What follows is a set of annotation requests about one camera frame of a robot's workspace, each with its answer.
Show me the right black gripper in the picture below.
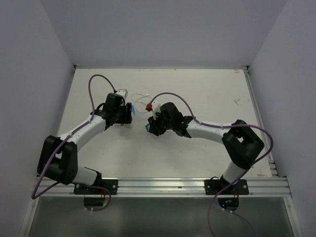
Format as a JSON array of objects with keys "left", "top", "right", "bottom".
[{"left": 148, "top": 110, "right": 175, "bottom": 136}]

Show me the teal usb charger plug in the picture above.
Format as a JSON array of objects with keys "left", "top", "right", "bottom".
[{"left": 145, "top": 124, "right": 151, "bottom": 132}]

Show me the white usb cable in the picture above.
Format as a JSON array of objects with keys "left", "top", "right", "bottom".
[{"left": 130, "top": 92, "right": 150, "bottom": 115}]

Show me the white cube power socket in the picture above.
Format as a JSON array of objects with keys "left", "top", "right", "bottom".
[{"left": 120, "top": 123, "right": 132, "bottom": 128}]

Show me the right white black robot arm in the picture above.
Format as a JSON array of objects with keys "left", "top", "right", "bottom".
[{"left": 146, "top": 102, "right": 264, "bottom": 194}]

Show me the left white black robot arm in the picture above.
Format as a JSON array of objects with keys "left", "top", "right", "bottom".
[{"left": 37, "top": 89, "right": 134, "bottom": 194}]

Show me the blue square plug adapter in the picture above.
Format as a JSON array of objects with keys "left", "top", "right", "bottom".
[{"left": 131, "top": 105, "right": 135, "bottom": 116}]

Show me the right wrist camera red mount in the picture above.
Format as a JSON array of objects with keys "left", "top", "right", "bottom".
[{"left": 146, "top": 101, "right": 160, "bottom": 119}]

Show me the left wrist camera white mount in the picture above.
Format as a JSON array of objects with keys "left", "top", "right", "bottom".
[{"left": 116, "top": 89, "right": 128, "bottom": 100}]

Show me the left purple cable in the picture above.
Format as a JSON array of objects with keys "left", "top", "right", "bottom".
[{"left": 31, "top": 74, "right": 117, "bottom": 212}]

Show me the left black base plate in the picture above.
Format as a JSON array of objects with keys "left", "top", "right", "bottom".
[{"left": 74, "top": 179, "right": 119, "bottom": 195}]

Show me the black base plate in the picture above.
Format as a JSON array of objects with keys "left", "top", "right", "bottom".
[
  {"left": 74, "top": 179, "right": 119, "bottom": 195},
  {"left": 204, "top": 177, "right": 249, "bottom": 195}
]

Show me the aluminium extrusion rail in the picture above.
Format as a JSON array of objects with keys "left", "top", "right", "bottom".
[{"left": 31, "top": 176, "right": 293, "bottom": 198}]

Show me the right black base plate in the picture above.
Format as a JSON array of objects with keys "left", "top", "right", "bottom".
[{"left": 204, "top": 177, "right": 249, "bottom": 195}]

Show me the right side aluminium rail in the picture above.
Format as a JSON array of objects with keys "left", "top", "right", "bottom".
[{"left": 241, "top": 66, "right": 279, "bottom": 178}]

